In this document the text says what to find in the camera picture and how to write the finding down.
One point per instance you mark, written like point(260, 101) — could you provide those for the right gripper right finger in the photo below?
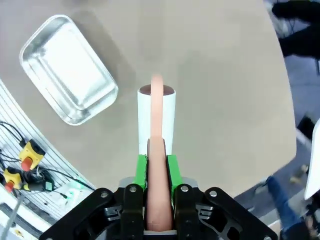
point(185, 215)

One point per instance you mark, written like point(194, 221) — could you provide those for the rectangular steel tray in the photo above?
point(70, 70)

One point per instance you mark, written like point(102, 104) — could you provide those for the white slatted base platform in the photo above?
point(50, 150)

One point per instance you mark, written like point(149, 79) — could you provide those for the yellow emergency stop button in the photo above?
point(31, 152)
point(11, 178)

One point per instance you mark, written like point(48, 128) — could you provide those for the person in blue jeans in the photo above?
point(285, 200)

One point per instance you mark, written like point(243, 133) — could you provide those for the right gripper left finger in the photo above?
point(132, 215)

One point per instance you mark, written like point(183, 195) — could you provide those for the white side table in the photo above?
point(315, 162)

